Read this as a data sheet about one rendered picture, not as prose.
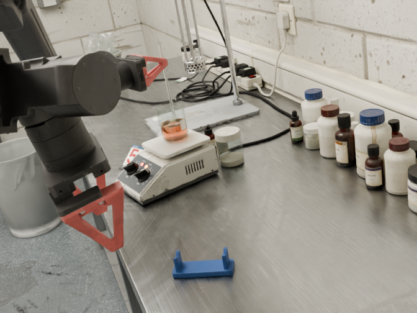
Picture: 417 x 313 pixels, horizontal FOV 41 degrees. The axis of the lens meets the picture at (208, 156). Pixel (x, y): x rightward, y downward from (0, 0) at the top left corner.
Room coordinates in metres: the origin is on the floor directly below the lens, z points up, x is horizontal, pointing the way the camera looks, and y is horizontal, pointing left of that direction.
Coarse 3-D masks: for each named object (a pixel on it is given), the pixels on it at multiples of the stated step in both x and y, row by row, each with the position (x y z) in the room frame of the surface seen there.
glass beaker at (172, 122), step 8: (160, 104) 1.22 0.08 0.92; (168, 104) 1.22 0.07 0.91; (176, 104) 1.22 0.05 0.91; (160, 112) 1.17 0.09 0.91; (168, 112) 1.16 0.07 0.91; (176, 112) 1.17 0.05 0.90; (184, 112) 1.19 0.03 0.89; (160, 120) 1.18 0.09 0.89; (168, 120) 1.17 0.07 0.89; (176, 120) 1.17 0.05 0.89; (184, 120) 1.18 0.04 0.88; (160, 128) 1.19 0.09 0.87; (168, 128) 1.17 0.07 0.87; (176, 128) 1.17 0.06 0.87; (184, 128) 1.18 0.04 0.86; (168, 136) 1.17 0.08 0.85; (176, 136) 1.16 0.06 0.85; (184, 136) 1.17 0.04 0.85
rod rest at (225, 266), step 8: (224, 248) 0.78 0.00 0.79; (176, 256) 0.80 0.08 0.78; (224, 256) 0.76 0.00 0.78; (176, 264) 0.78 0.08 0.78; (184, 264) 0.80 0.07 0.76; (192, 264) 0.80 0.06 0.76; (200, 264) 0.79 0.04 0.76; (208, 264) 0.79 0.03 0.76; (216, 264) 0.78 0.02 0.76; (224, 264) 0.76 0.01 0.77; (232, 264) 0.77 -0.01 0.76; (176, 272) 0.78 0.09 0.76; (184, 272) 0.78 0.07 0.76; (192, 272) 0.77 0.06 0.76; (200, 272) 0.77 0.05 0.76; (208, 272) 0.77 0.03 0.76; (216, 272) 0.76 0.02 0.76; (224, 272) 0.76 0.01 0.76; (232, 272) 0.76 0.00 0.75
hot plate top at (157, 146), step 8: (160, 136) 1.22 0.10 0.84; (192, 136) 1.19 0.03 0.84; (200, 136) 1.18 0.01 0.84; (144, 144) 1.19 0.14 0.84; (152, 144) 1.18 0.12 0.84; (160, 144) 1.17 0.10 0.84; (168, 144) 1.16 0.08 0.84; (176, 144) 1.15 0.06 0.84; (184, 144) 1.14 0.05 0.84; (192, 144) 1.14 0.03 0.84; (200, 144) 1.14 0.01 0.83; (152, 152) 1.15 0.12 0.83; (160, 152) 1.12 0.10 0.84; (168, 152) 1.11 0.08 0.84; (176, 152) 1.11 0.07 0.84
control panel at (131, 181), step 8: (136, 160) 1.18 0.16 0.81; (144, 160) 1.16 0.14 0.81; (152, 168) 1.11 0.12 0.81; (160, 168) 1.09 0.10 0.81; (120, 176) 1.16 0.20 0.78; (128, 176) 1.14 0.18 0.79; (152, 176) 1.09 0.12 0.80; (128, 184) 1.11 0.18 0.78; (136, 184) 1.10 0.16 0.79; (144, 184) 1.08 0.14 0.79
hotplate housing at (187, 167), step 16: (208, 144) 1.17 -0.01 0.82; (160, 160) 1.12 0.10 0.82; (176, 160) 1.11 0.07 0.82; (192, 160) 1.12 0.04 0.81; (208, 160) 1.14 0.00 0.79; (160, 176) 1.08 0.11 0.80; (176, 176) 1.10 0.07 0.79; (192, 176) 1.12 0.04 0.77; (128, 192) 1.11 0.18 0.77; (144, 192) 1.06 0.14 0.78; (160, 192) 1.08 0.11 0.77
